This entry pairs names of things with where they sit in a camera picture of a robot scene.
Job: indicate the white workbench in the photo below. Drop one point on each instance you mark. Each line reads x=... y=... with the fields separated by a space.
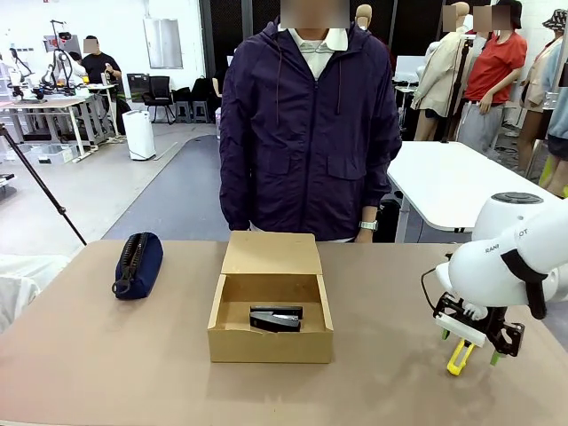
x=40 y=104

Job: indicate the white wrist watch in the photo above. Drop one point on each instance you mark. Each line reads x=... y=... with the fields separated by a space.
x=368 y=225

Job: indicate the white table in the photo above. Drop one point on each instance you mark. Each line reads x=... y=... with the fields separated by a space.
x=444 y=177

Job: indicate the black office chair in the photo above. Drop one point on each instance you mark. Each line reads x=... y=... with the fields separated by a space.
x=159 y=95

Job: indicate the person's left hand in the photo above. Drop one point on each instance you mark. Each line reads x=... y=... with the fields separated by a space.
x=366 y=236

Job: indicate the black tripod leg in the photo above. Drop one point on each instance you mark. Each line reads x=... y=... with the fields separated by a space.
x=44 y=191

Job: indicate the white air purifier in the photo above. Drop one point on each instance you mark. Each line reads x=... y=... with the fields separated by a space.
x=138 y=135

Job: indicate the grey stool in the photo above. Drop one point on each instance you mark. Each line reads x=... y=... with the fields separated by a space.
x=200 y=112
x=183 y=112

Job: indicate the white lab robot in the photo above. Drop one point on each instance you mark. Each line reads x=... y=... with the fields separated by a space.
x=60 y=57

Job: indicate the yellow utility knife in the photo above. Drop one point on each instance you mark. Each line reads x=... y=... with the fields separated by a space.
x=455 y=366

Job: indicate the man in black t-shirt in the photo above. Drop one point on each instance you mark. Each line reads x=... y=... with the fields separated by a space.
x=101 y=64

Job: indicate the brown cardboard box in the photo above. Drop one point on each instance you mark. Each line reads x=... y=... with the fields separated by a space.
x=270 y=346

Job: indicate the figure in red shirt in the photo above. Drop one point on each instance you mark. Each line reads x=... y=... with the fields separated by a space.
x=492 y=66

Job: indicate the navy zipper pencil case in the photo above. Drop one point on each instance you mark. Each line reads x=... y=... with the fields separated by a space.
x=146 y=266

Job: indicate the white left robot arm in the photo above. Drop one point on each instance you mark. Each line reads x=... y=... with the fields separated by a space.
x=18 y=288

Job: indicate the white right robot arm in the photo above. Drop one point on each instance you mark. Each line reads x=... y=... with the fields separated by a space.
x=488 y=279

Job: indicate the person in purple jacket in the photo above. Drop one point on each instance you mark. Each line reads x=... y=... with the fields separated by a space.
x=310 y=155

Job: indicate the grey wall panel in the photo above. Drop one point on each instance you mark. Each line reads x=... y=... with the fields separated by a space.
x=163 y=44

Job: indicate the black stand pole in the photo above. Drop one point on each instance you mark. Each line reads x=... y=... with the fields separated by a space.
x=457 y=89

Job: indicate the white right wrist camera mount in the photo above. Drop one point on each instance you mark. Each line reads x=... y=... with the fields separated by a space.
x=461 y=330

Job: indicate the black stapler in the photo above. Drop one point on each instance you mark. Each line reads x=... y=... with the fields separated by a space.
x=275 y=321

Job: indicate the mannequin in dark red top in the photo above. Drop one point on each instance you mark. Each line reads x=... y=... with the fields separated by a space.
x=365 y=18

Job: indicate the mannequin in beige jacket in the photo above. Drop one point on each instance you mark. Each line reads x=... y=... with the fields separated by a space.
x=439 y=75

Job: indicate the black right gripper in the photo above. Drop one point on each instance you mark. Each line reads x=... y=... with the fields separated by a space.
x=496 y=318

